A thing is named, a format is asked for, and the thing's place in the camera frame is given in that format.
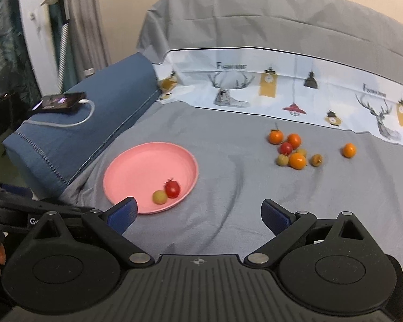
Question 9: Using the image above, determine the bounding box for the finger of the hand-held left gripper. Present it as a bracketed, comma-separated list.
[0, 189, 97, 221]
[0, 181, 33, 198]

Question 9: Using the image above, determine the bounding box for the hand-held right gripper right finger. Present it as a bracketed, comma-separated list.
[243, 199, 373, 266]

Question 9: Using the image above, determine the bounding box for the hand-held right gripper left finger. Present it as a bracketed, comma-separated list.
[32, 197, 155, 269]

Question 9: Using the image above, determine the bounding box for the pink plate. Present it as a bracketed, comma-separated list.
[103, 142, 199, 215]

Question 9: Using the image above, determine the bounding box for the mandarin with stem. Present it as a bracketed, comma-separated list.
[268, 123, 285, 145]

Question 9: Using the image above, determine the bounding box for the grey bed sheet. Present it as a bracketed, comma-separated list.
[59, 101, 403, 270]

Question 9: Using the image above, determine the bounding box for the dark device with lights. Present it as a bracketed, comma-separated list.
[0, 90, 18, 149]

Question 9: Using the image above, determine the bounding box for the black smartphone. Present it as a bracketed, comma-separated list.
[32, 92, 88, 111]

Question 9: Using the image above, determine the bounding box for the blue pillow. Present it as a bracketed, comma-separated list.
[2, 53, 162, 198]

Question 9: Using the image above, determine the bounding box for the checked dark cloth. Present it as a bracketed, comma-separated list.
[0, 0, 31, 104]

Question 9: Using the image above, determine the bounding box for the grey curtain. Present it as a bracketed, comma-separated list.
[64, 0, 112, 86]

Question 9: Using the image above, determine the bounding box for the grey duvet with printed band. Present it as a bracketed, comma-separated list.
[136, 0, 403, 148]

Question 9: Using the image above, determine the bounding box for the white charging cable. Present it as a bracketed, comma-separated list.
[25, 98, 95, 128]

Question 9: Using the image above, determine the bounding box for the braided steamer hose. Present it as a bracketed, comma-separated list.
[58, 20, 70, 92]

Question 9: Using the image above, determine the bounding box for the white door frame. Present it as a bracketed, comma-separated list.
[16, 0, 59, 98]

